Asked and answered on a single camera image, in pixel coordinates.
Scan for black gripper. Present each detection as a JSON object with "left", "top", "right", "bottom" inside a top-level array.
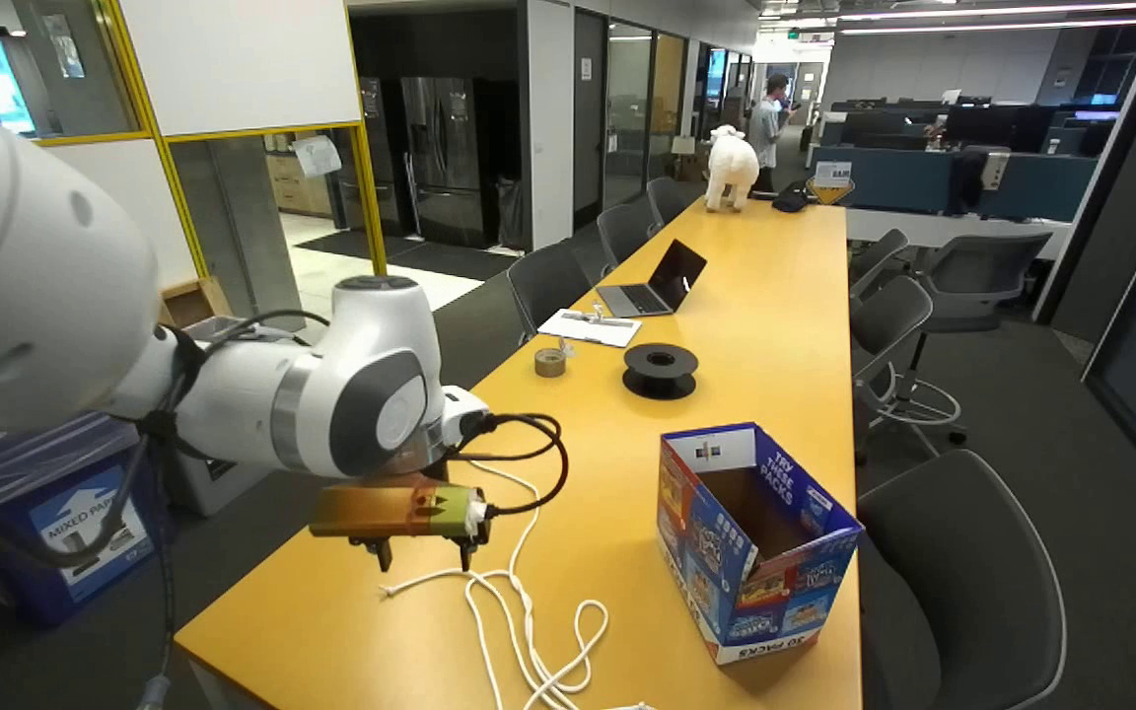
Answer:
[{"left": 358, "top": 451, "right": 484, "bottom": 578}]

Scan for blue printed carton box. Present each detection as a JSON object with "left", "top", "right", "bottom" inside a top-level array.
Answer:
[{"left": 656, "top": 417, "right": 866, "bottom": 666}]

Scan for small pale desk box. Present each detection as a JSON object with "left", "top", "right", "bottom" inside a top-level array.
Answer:
[{"left": 810, "top": 160, "right": 856, "bottom": 209}]

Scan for dark mesh office chair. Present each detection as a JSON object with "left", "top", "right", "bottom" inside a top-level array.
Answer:
[
  {"left": 644, "top": 175, "right": 705, "bottom": 229},
  {"left": 919, "top": 229, "right": 1057, "bottom": 337},
  {"left": 592, "top": 192, "right": 667, "bottom": 269},
  {"left": 847, "top": 229, "right": 916, "bottom": 302},
  {"left": 853, "top": 274, "right": 969, "bottom": 433},
  {"left": 431, "top": 269, "right": 535, "bottom": 392},
  {"left": 856, "top": 447, "right": 1074, "bottom": 710},
  {"left": 510, "top": 240, "right": 596, "bottom": 333}
]

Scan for white paper sheets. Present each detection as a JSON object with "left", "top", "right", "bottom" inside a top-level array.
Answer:
[{"left": 535, "top": 305, "right": 646, "bottom": 351}]

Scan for black filament spool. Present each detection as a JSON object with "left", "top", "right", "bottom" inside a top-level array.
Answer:
[{"left": 618, "top": 340, "right": 703, "bottom": 403}]

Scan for blue labelled recycling bin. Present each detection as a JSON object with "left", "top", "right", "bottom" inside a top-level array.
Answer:
[{"left": 0, "top": 411, "right": 158, "bottom": 632}]

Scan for open grey laptop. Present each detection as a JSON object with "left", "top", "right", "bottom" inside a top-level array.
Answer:
[{"left": 592, "top": 236, "right": 711, "bottom": 324}]

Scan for dark glass-door fridge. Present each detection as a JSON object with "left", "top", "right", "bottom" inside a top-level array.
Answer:
[{"left": 393, "top": 70, "right": 525, "bottom": 254}]

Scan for white polar bear figure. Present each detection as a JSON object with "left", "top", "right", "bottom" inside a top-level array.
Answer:
[{"left": 703, "top": 121, "right": 764, "bottom": 219}]

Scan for small black desk object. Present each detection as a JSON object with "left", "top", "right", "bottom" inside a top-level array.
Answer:
[{"left": 770, "top": 178, "right": 822, "bottom": 219}]

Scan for person in grey shirt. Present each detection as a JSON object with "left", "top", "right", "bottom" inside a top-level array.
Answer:
[{"left": 747, "top": 70, "right": 798, "bottom": 175}]

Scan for blue office partition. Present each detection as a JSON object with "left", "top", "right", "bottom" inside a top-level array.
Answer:
[{"left": 811, "top": 140, "right": 1100, "bottom": 225}]

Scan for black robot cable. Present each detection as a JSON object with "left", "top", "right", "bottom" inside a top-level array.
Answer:
[{"left": 446, "top": 411, "right": 572, "bottom": 522}]

